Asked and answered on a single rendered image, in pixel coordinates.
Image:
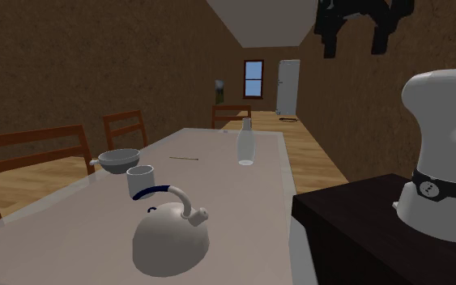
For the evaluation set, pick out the thin wooden stick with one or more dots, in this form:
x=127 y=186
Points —
x=183 y=158

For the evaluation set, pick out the white cup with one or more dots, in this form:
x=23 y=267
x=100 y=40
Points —
x=140 y=181

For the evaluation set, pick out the brown wooden chair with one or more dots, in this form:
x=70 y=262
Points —
x=124 y=116
x=231 y=107
x=34 y=136

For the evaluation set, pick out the wall picture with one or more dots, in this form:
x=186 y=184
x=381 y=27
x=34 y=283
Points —
x=219 y=92

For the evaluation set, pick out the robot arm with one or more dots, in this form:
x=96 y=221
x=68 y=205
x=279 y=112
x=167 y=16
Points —
x=437 y=130

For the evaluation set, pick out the white door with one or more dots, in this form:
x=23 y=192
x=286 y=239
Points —
x=288 y=87

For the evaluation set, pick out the dark robot stand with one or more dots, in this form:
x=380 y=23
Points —
x=354 y=229

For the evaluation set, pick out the pale dining table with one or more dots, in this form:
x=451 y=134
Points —
x=243 y=221

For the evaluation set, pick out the red framed window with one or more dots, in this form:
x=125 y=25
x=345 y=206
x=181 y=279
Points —
x=253 y=79

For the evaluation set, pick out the clear glass bottle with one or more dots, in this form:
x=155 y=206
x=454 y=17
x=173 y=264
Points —
x=246 y=146

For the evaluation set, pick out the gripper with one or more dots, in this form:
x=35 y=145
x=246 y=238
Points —
x=354 y=7

